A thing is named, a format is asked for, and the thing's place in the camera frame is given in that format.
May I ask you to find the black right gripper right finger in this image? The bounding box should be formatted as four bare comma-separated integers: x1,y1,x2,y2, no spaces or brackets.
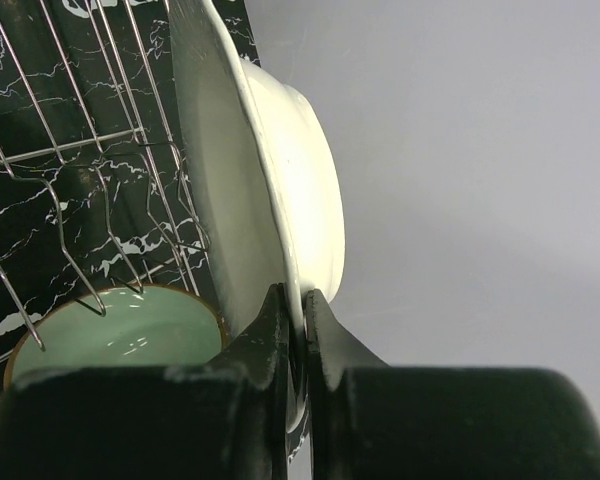
306,290,600,479

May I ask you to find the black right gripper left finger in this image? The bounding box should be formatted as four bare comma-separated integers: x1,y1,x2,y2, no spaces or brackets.
0,285,290,479

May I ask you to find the green ceramic bowl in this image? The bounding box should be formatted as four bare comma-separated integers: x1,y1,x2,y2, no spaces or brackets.
3,284,229,388

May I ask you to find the white scalloped plate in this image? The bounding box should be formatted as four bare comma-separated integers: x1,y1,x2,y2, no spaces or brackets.
168,1,345,429

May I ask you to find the metal wire dish rack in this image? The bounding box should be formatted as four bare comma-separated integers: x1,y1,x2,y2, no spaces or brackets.
0,0,214,401

